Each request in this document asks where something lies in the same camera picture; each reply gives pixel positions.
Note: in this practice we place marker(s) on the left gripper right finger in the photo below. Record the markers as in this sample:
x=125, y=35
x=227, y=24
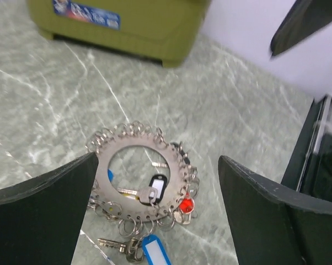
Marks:
x=273, y=224

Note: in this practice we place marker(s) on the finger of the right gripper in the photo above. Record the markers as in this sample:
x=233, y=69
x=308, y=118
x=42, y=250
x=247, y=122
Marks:
x=302, y=20

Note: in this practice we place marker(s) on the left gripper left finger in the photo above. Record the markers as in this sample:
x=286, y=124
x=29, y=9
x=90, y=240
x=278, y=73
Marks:
x=41, y=218

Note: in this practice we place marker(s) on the red key tag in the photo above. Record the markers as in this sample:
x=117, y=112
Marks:
x=187, y=205

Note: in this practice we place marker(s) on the large metal keyring with keys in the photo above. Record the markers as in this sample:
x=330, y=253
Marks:
x=129, y=155

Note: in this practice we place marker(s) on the blue key tag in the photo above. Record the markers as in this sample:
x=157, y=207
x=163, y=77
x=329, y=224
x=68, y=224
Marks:
x=154, y=251

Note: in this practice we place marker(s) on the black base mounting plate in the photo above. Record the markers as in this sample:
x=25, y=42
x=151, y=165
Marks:
x=309, y=170

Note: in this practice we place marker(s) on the loose black-headed key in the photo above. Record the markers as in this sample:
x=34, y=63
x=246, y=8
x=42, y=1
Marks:
x=151, y=194

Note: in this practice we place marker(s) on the olive green plastic bin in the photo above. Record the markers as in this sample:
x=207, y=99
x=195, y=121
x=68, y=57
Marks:
x=159, y=30

